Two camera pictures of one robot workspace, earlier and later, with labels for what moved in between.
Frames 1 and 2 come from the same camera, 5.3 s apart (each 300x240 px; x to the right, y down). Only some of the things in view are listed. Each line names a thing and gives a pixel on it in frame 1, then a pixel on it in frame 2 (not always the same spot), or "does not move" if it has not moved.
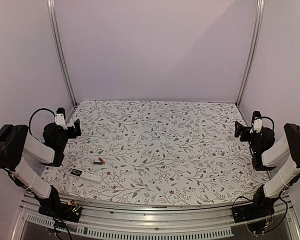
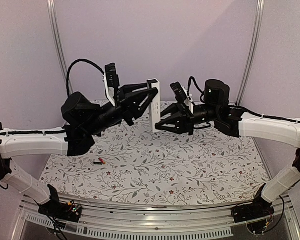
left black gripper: (73, 134) to (128, 107)
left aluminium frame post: (52, 13) does not move
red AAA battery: (102, 160) does not move
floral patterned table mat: (158, 152) does not move
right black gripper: (239, 131) to (183, 124)
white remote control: (91, 177) to (155, 107)
